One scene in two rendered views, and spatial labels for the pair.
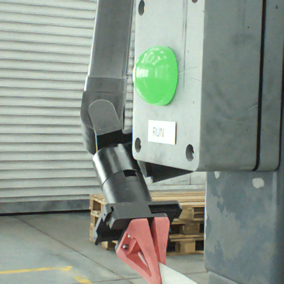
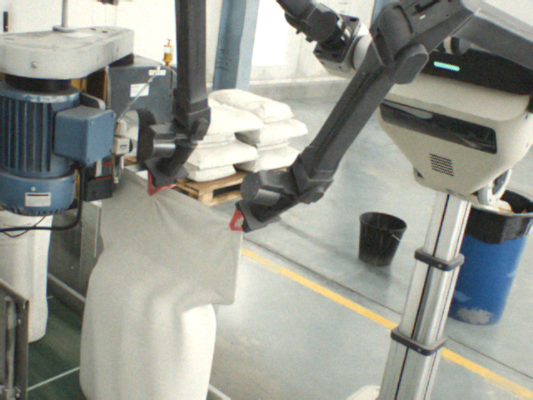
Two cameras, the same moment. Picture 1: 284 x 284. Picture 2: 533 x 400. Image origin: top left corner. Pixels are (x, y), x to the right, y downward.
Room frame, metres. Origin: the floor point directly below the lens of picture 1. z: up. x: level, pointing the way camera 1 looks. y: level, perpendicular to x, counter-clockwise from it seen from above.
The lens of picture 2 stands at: (2.05, -0.56, 1.61)
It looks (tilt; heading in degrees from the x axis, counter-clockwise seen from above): 19 degrees down; 153
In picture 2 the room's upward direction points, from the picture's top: 9 degrees clockwise
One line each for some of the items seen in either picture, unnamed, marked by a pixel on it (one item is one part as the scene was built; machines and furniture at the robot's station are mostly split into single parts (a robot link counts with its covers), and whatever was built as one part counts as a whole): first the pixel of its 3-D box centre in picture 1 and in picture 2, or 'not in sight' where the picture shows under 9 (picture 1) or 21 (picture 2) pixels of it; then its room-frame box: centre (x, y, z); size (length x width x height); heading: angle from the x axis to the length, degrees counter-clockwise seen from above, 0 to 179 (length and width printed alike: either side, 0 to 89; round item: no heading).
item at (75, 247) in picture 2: not in sight; (83, 249); (-0.19, -0.16, 0.54); 1.05 x 0.02 x 0.41; 25
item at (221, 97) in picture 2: not in sight; (249, 105); (-2.64, 1.52, 0.56); 0.67 x 0.43 x 0.15; 25
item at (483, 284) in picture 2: not in sight; (479, 253); (-0.34, 1.97, 0.32); 0.51 x 0.48 x 0.65; 115
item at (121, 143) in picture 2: not in sight; (118, 152); (0.54, -0.22, 1.14); 0.05 x 0.04 x 0.16; 115
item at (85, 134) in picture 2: not in sight; (85, 139); (0.81, -0.34, 1.25); 0.10 x 0.08 x 0.12; 140
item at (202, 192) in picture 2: not in sight; (214, 169); (-2.48, 1.23, 0.07); 1.20 x 0.82 x 0.14; 117
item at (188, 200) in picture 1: (167, 205); not in sight; (6.43, -0.22, 0.36); 1.20 x 0.82 x 0.14; 111
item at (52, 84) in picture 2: not in sight; (38, 78); (0.74, -0.43, 1.35); 0.12 x 0.12 x 0.04
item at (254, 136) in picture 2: not in sight; (265, 127); (-2.44, 1.59, 0.44); 0.68 x 0.44 x 0.15; 115
